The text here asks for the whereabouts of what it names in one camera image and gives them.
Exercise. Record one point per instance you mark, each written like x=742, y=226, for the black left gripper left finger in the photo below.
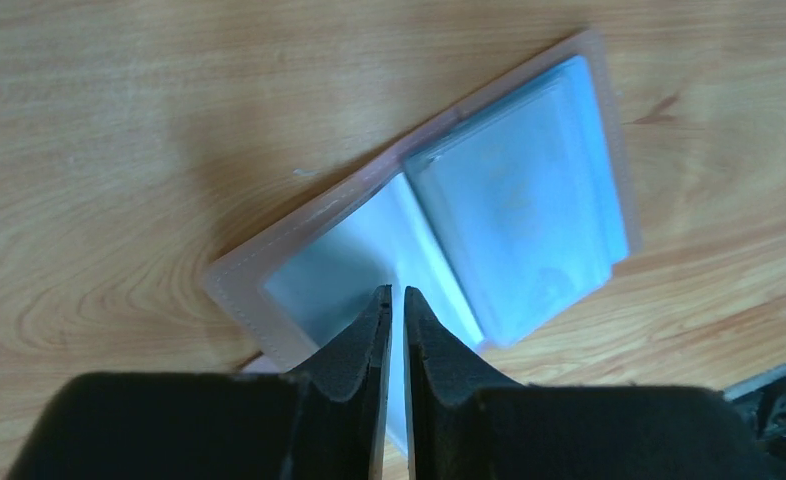
x=323, y=419

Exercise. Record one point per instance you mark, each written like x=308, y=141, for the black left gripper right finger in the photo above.
x=470, y=421

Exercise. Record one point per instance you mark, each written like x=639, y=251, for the beige leather card holder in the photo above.
x=504, y=210

